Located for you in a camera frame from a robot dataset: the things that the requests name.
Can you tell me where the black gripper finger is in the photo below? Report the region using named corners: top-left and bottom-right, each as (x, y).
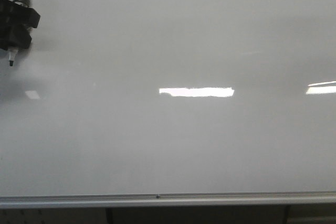
top-left (1, 0), bottom-right (40, 28)
top-left (1, 23), bottom-right (32, 50)

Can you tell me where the white whiteboard with aluminium frame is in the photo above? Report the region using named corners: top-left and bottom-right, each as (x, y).
top-left (1, 0), bottom-right (335, 208)

